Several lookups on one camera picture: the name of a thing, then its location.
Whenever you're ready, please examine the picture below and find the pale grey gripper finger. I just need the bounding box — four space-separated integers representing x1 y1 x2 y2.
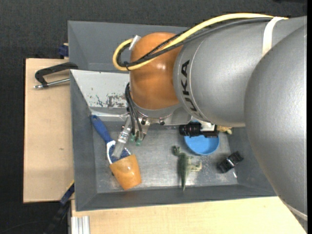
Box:
112 130 129 159

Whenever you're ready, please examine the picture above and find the orange cup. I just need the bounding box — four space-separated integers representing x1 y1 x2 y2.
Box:
109 154 143 191

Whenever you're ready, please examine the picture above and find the blue and white brush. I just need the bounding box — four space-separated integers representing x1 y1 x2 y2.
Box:
90 115 133 165

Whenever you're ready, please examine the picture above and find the grey metal bin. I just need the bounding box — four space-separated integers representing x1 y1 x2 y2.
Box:
67 20 278 212

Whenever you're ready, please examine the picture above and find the green toy dinosaur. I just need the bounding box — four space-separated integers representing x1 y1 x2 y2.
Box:
172 145 203 192

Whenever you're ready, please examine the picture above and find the blue bowl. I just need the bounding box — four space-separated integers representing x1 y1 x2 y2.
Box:
183 134 220 156

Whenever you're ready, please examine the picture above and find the pale yellow small toy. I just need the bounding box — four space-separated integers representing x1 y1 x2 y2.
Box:
216 125 233 135

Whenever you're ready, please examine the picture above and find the brown cardboard board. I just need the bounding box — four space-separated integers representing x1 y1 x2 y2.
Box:
23 58 75 203

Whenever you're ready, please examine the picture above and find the black plastic clip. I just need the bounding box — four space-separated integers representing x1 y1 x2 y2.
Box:
217 151 245 174

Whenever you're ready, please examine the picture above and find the black cylinder on white bracket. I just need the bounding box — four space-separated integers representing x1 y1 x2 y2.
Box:
178 117 219 139

